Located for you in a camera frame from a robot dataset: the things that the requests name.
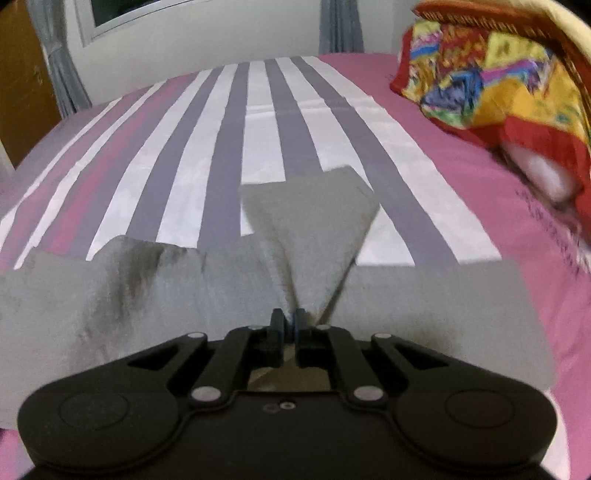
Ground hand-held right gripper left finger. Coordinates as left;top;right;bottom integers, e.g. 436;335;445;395
124;308;286;410

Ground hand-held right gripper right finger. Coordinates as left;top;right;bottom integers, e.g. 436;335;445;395
294;308;452;408

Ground grey curtain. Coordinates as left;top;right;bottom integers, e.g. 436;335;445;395
318;0;365;56
25;0;93;123

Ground window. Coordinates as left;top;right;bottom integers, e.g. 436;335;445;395
76;0;320;47

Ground grey pants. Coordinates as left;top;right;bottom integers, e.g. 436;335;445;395
0;167;556;430

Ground white pillow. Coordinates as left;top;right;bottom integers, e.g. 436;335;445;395
502;138;583;205

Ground striped pink bed sheet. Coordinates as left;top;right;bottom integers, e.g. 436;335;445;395
0;53;591;480

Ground brown wooden door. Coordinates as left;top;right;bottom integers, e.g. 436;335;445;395
0;0;63;169

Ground colourful patchwork blanket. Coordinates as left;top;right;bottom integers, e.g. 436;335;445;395
390;0;591;217

